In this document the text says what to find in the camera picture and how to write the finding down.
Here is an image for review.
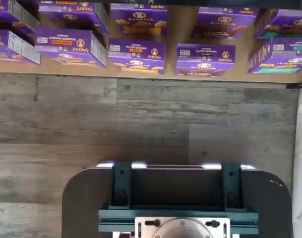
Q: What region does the purple Annie's box orange stripe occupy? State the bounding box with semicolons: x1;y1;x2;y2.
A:
0;0;40;34
38;0;110;35
0;29;41;65
110;2;168;39
108;37;166;75
34;26;108;68

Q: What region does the brown wooden shelf board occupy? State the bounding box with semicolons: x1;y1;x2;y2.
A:
0;0;302;85

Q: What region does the black rounded cart platform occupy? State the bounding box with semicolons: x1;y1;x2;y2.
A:
62;165;294;238

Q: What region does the silver robot mount plate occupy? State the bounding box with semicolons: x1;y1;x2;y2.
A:
134;216;231;238

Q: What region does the purple Annie's box brown stripe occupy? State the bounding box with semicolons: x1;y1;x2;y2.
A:
191;6;257;40
176;43;237;77

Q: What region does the shiny metal bar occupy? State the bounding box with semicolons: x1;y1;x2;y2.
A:
96;162;256;170

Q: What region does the purple Annie's box teal stripe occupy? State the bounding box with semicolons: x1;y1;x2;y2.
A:
247;37;302;74
254;8;302;40

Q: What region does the teal aluminium crossbar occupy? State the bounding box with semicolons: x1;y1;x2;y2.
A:
98;206;259;234

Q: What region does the teal metal bracket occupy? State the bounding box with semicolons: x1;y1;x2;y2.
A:
112;161;132;208
221;162;242;209

